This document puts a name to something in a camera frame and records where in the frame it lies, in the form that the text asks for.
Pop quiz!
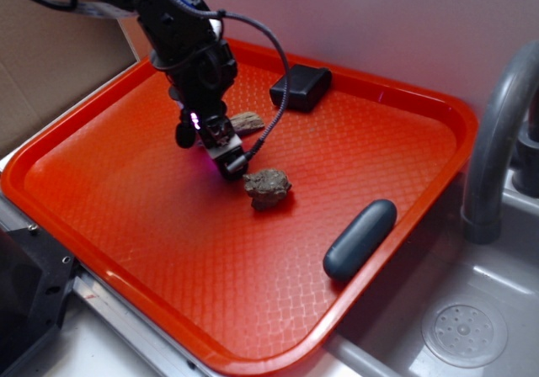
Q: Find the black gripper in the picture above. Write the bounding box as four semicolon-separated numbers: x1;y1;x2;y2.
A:
150;39;248;180

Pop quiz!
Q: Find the brown wood chip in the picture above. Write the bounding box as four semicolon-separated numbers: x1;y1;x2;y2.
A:
230;111;265;136

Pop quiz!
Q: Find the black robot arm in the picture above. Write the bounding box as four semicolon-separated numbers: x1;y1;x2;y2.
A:
30;0;248;180

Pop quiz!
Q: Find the grey-brown rock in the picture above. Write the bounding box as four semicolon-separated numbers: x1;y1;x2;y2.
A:
243;168;292;211

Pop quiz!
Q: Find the black rectangular box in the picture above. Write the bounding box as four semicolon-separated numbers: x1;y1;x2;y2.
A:
287;64;333;113

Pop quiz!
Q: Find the wooden board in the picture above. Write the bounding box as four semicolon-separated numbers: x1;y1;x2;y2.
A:
118;17;152;60

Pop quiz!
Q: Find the red plastic tray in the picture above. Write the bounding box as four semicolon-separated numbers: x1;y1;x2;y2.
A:
1;61;478;376

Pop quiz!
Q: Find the brown cardboard panel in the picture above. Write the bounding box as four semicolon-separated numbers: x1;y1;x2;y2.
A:
1;0;136;156

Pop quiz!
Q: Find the dark grey oval case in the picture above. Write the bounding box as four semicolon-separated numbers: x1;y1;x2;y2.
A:
323;199;398;283

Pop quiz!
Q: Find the grey plastic sink basin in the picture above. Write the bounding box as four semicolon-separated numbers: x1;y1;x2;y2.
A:
325;181;538;376

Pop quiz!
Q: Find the grey sink faucet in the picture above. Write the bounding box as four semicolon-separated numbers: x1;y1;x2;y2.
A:
461;40;538;244

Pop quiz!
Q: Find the dark faucet knob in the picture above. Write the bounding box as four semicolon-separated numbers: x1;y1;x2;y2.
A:
512;102;538;199

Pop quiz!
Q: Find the round sink drain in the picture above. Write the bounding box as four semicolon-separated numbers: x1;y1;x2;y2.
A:
421;296;508;369

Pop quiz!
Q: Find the grey braided cable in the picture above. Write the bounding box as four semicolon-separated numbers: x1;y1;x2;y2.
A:
191;8;291;163

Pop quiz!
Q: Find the black metal bracket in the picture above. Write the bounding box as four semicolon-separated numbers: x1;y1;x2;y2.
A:
1;225;78;376

